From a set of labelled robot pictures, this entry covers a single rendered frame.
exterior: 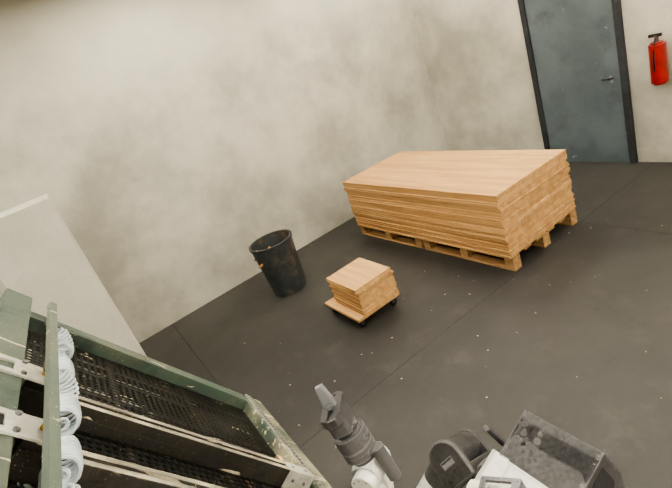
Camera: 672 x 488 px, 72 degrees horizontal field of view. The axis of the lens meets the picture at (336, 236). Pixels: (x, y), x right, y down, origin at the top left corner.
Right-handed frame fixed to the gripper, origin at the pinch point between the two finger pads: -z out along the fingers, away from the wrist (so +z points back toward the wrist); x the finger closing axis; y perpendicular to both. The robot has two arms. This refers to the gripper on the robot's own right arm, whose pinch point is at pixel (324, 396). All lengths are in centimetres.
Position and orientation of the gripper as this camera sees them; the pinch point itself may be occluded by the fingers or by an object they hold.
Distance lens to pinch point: 121.0
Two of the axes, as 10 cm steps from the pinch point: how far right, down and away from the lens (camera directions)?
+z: 5.2, 8.4, 1.5
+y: -8.5, 4.9, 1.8
